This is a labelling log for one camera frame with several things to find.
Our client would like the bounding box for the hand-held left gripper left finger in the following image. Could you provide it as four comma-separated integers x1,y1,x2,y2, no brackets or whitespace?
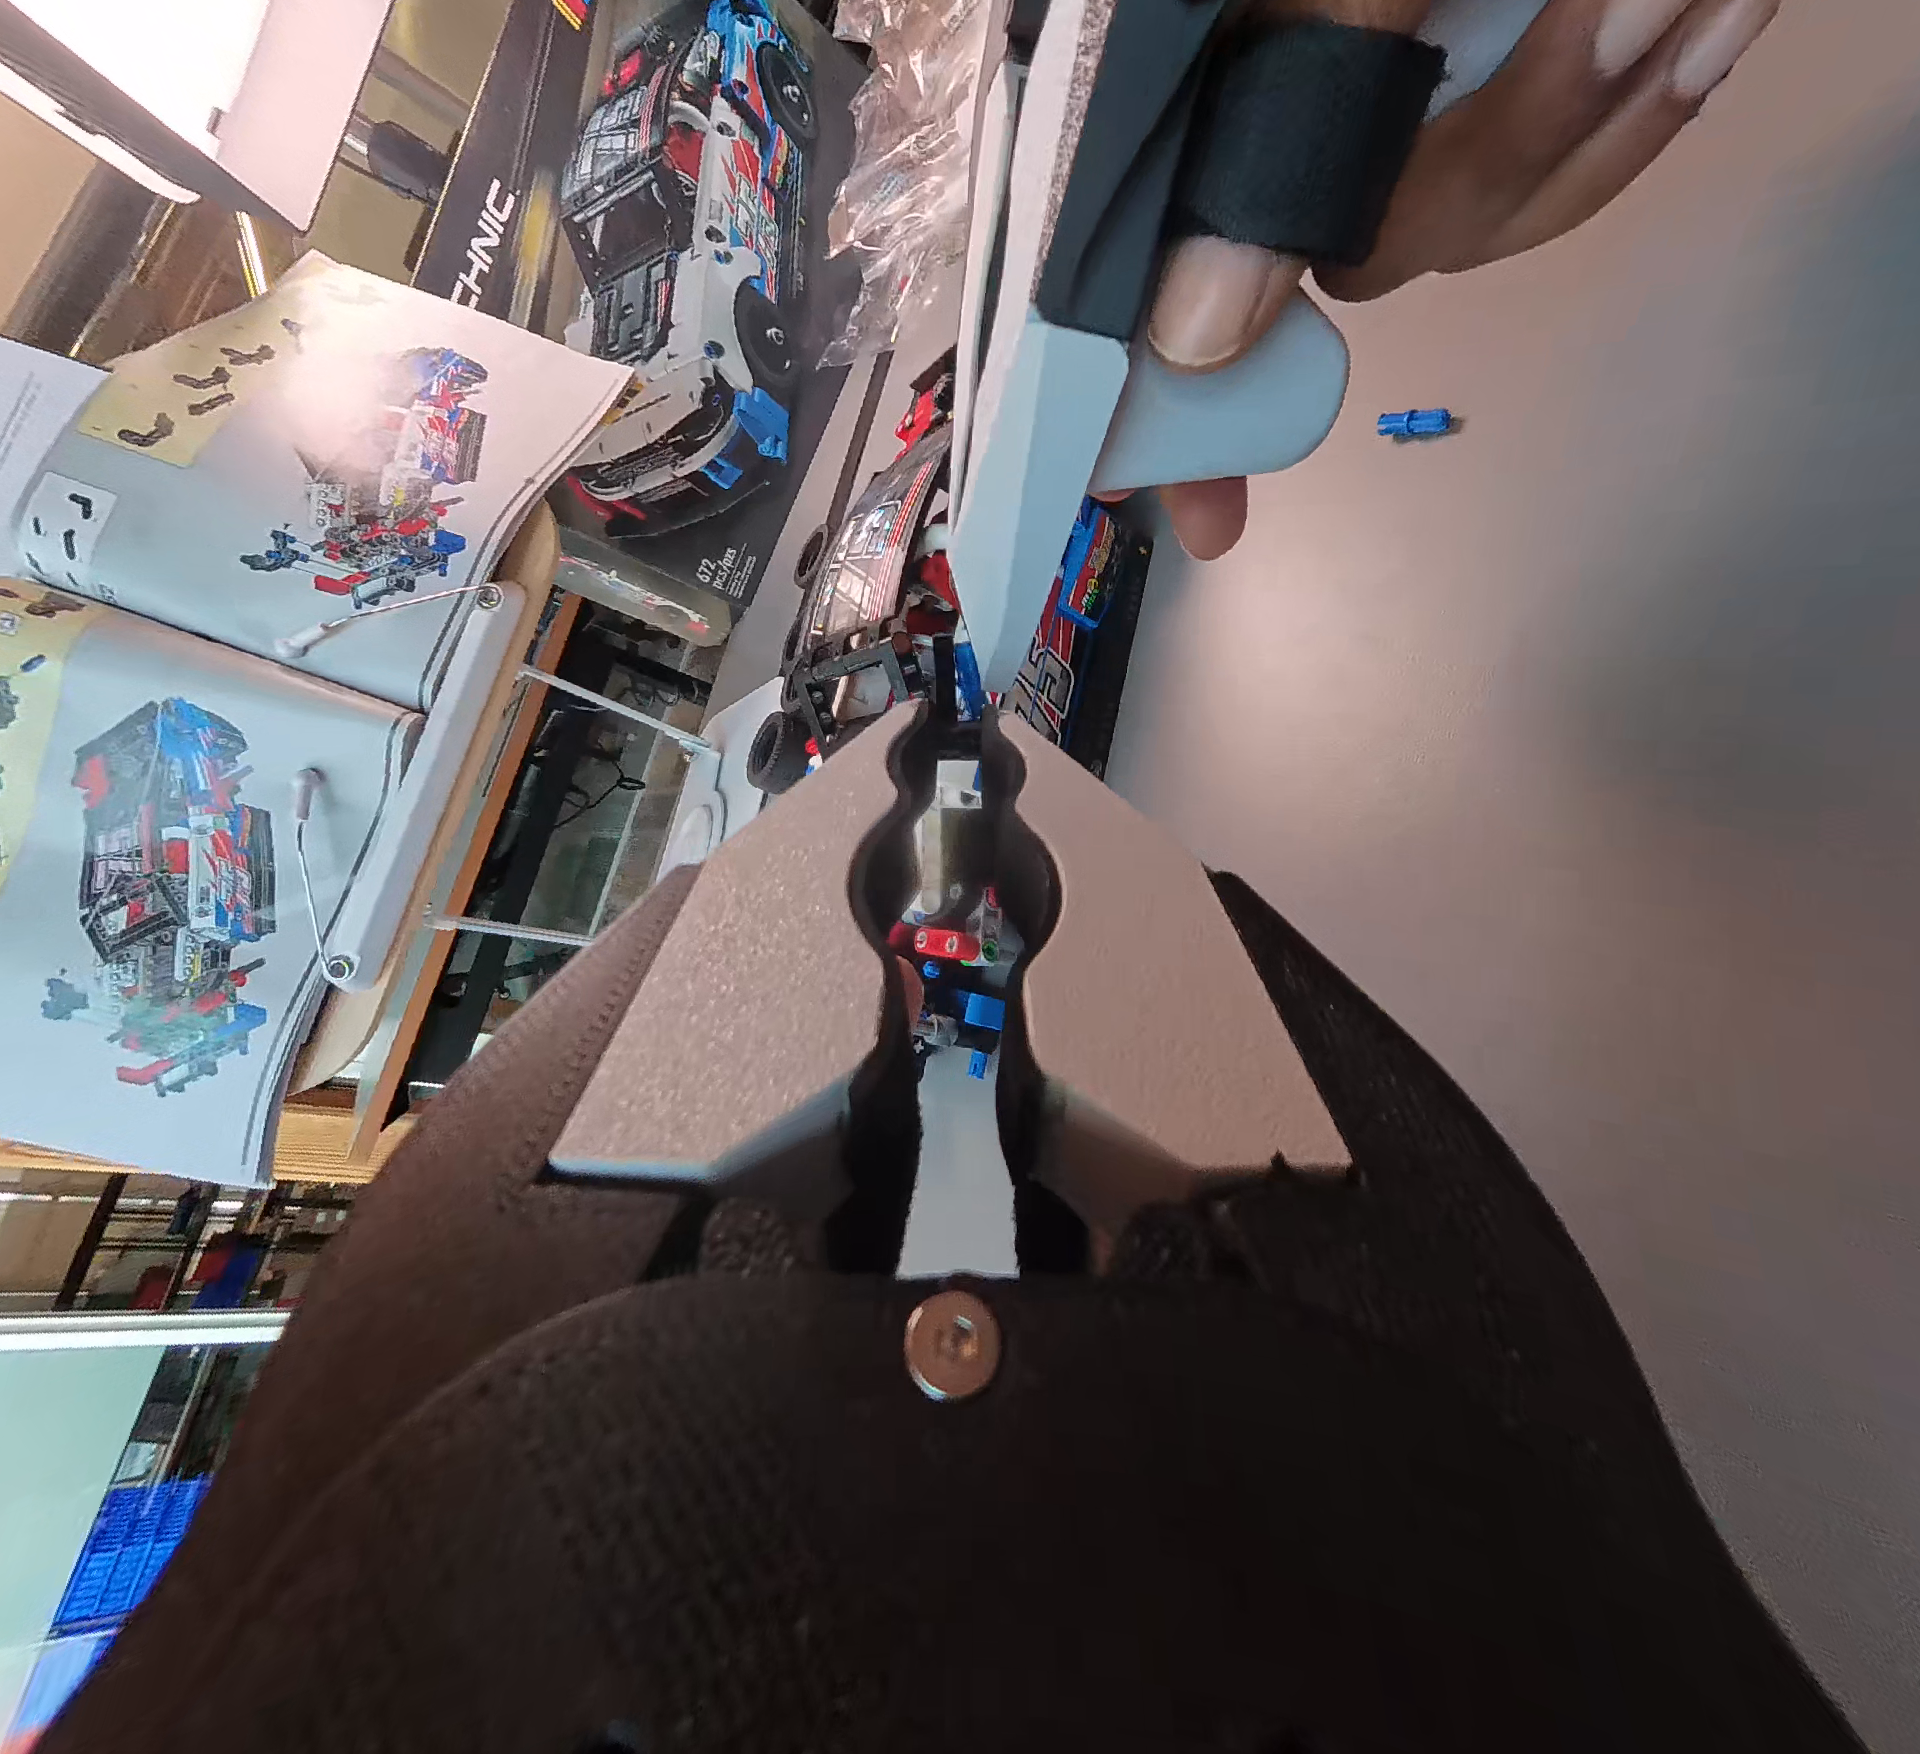
549,703,941,1184

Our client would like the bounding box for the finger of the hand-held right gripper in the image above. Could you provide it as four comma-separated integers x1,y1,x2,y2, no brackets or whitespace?
946,302,1134,697
954,57,1041,473

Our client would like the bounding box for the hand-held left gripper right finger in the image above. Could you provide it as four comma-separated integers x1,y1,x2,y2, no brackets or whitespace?
979,712,1356,1194

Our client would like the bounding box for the toy race car model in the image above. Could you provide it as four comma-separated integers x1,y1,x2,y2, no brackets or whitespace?
751,359,1159,1084

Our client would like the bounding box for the black thin frame piece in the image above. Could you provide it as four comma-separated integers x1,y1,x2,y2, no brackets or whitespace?
907,634,994,752

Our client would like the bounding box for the grey desk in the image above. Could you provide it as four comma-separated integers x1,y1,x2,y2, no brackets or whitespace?
660,0,1920,1754

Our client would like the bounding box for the person's right hand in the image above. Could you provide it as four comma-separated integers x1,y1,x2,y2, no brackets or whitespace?
1143,0,1847,566

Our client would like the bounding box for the clear plastic bag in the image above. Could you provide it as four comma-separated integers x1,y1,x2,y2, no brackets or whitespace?
818,0,1060,374

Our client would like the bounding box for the black product box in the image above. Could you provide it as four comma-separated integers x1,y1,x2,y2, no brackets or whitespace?
412,0,901,645

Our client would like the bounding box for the wooden book board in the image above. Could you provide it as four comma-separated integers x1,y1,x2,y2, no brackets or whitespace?
284,516,579,1155

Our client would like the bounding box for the instruction booklet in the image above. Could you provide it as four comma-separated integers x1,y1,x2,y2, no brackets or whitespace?
0,250,640,1184

